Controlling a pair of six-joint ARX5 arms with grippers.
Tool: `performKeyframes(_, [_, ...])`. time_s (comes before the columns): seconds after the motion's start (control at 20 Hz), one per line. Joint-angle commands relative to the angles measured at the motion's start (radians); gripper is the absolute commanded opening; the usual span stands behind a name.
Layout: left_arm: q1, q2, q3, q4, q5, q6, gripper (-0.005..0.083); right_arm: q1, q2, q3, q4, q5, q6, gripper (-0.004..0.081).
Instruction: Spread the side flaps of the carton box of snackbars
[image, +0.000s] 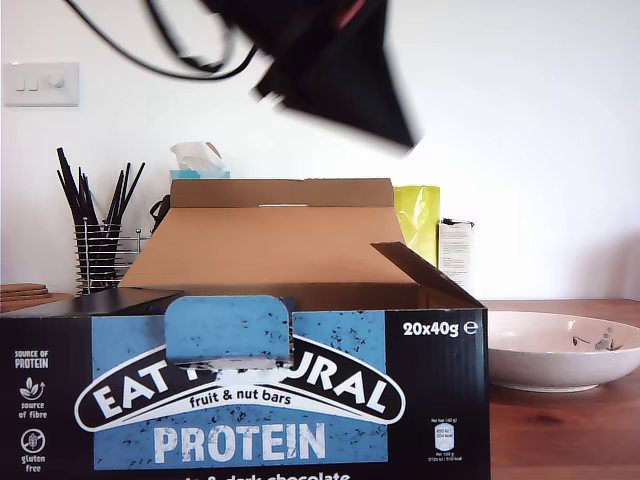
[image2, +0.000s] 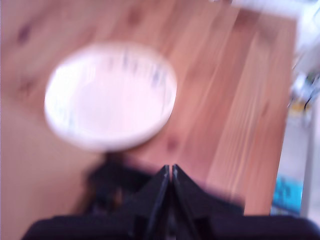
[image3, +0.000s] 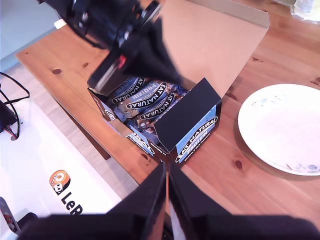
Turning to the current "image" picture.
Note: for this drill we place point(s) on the white floral ceramic bowl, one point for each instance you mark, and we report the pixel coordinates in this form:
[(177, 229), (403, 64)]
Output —
[(545, 360)]

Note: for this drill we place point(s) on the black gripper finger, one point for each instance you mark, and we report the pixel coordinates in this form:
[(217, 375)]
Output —
[(350, 90)]

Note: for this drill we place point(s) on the white paper tissue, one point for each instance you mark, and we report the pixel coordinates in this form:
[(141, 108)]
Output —
[(192, 155)]

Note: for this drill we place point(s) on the thin black stick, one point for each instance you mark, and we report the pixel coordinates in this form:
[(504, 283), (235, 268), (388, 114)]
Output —
[(85, 187), (123, 186), (67, 196), (75, 186), (134, 187), (114, 195)]

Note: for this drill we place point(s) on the yellow-green plastic package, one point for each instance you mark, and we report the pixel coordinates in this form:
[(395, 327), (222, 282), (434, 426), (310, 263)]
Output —
[(422, 225)]

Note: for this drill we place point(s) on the black blue snackbar carton box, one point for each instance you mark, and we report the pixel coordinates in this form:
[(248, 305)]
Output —
[(240, 400)]

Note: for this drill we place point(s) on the white carton with black top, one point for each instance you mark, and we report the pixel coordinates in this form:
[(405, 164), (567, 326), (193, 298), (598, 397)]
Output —
[(456, 255)]

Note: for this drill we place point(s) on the white wall switch plate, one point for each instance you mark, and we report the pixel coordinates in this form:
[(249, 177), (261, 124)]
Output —
[(42, 92)]

